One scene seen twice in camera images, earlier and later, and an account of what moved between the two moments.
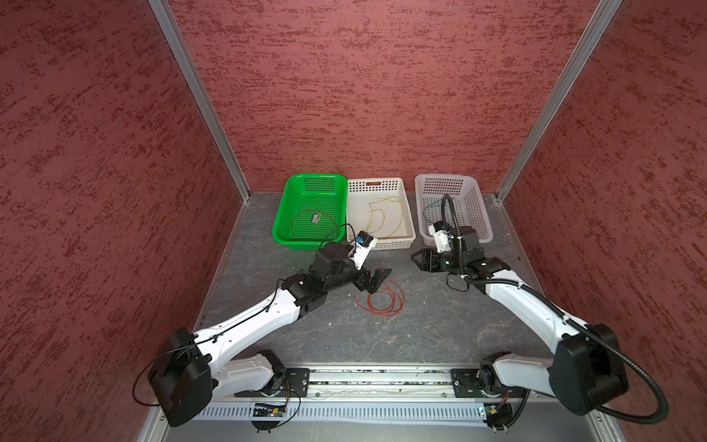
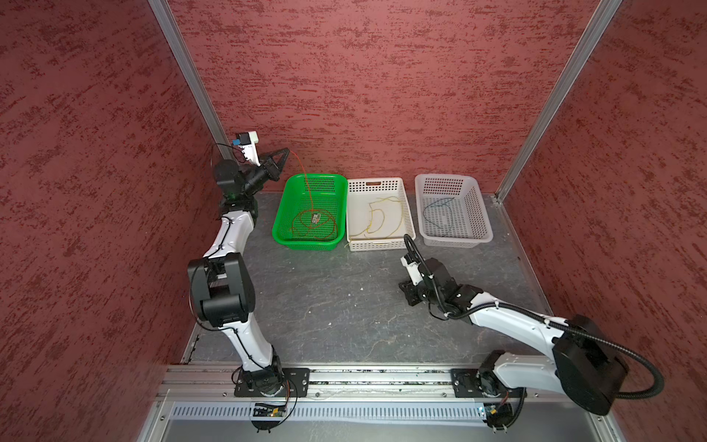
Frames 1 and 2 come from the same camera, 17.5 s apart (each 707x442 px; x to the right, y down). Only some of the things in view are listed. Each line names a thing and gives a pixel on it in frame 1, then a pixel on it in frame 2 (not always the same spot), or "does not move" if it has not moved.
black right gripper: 428,257 → 409,292
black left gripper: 362,282 → 273,168
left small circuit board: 263,410 does not move
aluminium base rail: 378,402 does not move
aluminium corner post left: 189,69 does not move
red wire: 387,302 → 320,238
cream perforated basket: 379,207 does not move
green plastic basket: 312,211 does not move
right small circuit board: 498,415 does not move
